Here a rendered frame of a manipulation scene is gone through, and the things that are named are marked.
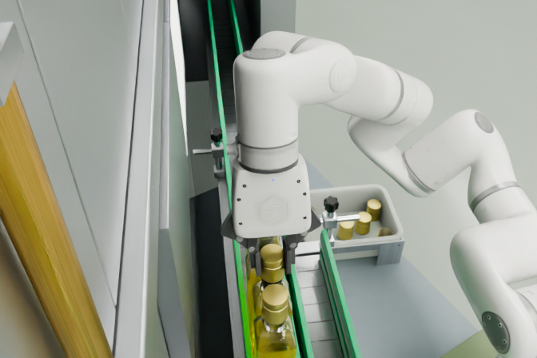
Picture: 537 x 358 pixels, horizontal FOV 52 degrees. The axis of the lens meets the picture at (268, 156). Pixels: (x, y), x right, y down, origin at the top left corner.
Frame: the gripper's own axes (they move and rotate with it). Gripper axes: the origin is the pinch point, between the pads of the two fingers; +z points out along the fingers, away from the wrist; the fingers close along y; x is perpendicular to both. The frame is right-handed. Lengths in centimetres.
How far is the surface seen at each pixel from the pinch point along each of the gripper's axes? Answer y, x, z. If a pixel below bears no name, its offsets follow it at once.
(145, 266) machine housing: -13.1, -23.3, -17.6
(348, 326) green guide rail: 12.7, 5.3, 19.1
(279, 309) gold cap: 0.0, -6.9, 3.2
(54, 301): -14, -43, -30
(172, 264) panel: -12.5, -9.3, -7.4
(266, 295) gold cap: -1.5, -5.6, 1.7
